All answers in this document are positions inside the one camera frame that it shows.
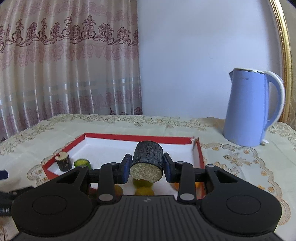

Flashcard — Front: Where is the red shallow cardboard tray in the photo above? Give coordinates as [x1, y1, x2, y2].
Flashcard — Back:
[42, 133, 204, 198]

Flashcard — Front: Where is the green cucumber piece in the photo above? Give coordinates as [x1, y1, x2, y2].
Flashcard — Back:
[74, 159, 92, 170]

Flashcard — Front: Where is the blue electric kettle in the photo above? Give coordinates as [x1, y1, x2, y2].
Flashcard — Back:
[223, 68, 285, 147]

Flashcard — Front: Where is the pink patterned curtain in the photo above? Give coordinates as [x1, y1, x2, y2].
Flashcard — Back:
[1, 1, 142, 141]

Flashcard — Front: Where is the gold mirror frame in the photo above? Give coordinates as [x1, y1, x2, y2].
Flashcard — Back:
[269, 1, 295, 129]

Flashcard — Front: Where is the small yellow-green fruit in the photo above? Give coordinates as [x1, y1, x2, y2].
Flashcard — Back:
[135, 187, 154, 196]

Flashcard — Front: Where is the cream embroidered tablecloth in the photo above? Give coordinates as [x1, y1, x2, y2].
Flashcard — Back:
[1, 114, 295, 240]

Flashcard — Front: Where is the small yellow fruit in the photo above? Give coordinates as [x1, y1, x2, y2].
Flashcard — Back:
[114, 184, 123, 198]

